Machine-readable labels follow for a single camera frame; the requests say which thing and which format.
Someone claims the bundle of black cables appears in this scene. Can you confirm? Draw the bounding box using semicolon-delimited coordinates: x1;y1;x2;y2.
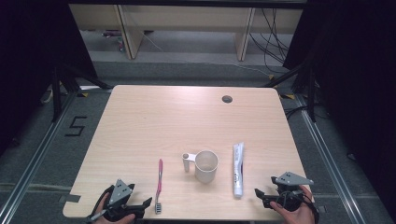
248;7;291;75

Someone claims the person's left hand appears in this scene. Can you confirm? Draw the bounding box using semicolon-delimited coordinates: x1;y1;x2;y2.
92;192;136;224

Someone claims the white cup with handle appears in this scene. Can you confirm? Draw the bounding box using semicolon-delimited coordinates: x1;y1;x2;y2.
181;149;219;184

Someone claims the white toothpaste tube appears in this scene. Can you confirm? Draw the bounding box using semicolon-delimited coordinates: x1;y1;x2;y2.
233;142;246;199

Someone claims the small colourful clutter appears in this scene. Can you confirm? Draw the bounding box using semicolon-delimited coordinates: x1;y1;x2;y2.
100;29;126;52

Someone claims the metal floor rail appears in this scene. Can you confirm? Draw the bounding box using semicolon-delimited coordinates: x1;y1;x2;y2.
293;92;364;224
0;91;78;224

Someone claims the black metal stand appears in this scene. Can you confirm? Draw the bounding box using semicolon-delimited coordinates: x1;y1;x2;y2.
50;63;114;123
262;61;318;123

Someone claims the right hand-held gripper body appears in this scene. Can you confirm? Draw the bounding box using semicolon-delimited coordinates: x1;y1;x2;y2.
270;172;315;213

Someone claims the beige wooden furniture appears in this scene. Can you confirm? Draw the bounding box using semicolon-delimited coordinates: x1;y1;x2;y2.
68;3;304;62

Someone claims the person's right hand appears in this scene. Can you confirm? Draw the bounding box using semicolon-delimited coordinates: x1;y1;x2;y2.
269;185;316;224

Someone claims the pink toothbrush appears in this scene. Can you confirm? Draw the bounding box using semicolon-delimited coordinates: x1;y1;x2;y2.
154;159;164;215

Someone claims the black floor cable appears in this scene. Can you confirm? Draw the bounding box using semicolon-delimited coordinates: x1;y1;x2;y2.
284;105;310;121

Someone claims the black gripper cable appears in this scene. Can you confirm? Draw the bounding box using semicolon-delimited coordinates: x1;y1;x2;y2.
86;184;116;224
279;189;320;224

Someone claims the white floor cable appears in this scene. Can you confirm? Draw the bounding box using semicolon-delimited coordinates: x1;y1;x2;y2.
233;63;273;77

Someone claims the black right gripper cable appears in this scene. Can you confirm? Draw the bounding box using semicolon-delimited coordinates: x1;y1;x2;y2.
279;189;320;224

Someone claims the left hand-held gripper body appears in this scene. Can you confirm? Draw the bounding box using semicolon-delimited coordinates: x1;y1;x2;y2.
102;178;136;223

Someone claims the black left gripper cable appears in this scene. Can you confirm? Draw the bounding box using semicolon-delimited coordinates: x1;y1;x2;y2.
86;184;116;224

